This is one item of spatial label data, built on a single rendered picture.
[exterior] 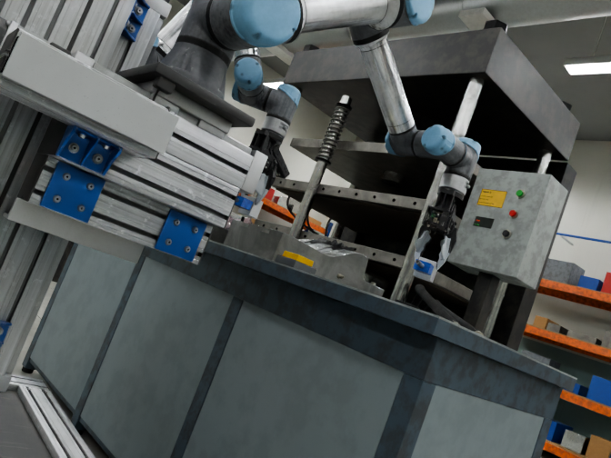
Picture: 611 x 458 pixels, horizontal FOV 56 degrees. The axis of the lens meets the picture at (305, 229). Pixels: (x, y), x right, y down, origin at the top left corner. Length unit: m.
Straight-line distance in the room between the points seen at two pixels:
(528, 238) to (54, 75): 1.69
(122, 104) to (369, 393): 0.75
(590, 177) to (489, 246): 6.86
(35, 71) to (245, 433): 0.97
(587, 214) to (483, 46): 6.51
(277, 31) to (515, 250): 1.37
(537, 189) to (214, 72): 1.41
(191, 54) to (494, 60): 1.53
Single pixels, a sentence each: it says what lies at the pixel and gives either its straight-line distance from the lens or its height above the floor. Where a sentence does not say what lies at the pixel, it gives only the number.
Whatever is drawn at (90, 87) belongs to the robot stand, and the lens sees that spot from 0.96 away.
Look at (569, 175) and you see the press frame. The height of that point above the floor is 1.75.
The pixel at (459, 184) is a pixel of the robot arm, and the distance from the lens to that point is 1.61.
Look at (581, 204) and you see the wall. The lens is 8.94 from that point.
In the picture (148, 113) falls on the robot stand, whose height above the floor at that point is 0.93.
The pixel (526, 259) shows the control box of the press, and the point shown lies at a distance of 2.20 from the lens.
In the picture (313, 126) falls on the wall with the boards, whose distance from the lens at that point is 11.22.
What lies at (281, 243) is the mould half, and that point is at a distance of 1.63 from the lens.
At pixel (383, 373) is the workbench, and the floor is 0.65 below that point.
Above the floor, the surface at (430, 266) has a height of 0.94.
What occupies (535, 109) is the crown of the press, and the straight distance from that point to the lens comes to 2.76.
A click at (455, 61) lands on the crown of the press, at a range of 2.54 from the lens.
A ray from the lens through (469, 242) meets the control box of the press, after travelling 2.30.
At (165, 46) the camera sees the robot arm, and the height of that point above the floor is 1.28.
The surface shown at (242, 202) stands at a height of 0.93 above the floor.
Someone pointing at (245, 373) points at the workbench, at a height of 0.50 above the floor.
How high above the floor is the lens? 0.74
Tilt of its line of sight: 6 degrees up
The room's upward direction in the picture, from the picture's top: 21 degrees clockwise
